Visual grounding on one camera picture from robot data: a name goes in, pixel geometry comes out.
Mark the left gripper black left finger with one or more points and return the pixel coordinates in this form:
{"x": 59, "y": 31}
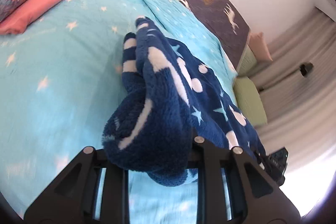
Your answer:
{"x": 88, "y": 190}

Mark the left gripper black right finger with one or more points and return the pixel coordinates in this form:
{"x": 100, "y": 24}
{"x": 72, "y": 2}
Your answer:
{"x": 232, "y": 188}

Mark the navy fleece star pajama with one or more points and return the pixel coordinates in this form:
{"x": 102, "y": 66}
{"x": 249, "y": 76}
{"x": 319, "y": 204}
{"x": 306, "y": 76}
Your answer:
{"x": 171, "y": 96}

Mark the green pillow front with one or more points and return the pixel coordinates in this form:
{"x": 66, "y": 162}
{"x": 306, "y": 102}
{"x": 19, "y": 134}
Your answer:
{"x": 249, "y": 101}

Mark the green pillow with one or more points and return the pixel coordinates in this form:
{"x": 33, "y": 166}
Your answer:
{"x": 247, "y": 62}
{"x": 249, "y": 101}

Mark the grey pleated curtain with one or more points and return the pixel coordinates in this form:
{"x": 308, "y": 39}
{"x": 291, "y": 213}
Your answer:
{"x": 300, "y": 110}

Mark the black floor lamp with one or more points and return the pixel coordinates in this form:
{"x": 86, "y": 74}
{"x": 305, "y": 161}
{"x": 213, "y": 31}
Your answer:
{"x": 304, "y": 69}

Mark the green pillow back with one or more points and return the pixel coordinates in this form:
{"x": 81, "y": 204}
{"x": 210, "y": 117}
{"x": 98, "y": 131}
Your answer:
{"x": 247, "y": 62}

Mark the light blue star quilt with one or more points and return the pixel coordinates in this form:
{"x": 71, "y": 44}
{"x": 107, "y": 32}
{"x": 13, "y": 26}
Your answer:
{"x": 61, "y": 81}

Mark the beige pillow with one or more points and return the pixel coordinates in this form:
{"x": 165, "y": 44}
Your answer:
{"x": 259, "y": 47}

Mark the folded pink cloth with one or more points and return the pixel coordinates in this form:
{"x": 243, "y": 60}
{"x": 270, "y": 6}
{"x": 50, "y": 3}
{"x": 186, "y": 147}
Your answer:
{"x": 25, "y": 14}

